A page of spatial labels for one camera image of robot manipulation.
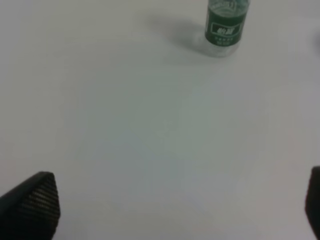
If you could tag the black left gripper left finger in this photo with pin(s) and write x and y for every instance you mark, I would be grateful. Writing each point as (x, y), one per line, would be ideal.
(31, 210)

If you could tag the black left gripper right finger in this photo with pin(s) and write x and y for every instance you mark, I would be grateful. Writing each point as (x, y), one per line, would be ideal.
(312, 201)

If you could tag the clear bottle with green label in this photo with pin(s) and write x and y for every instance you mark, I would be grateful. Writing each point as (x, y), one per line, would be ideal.
(224, 26)

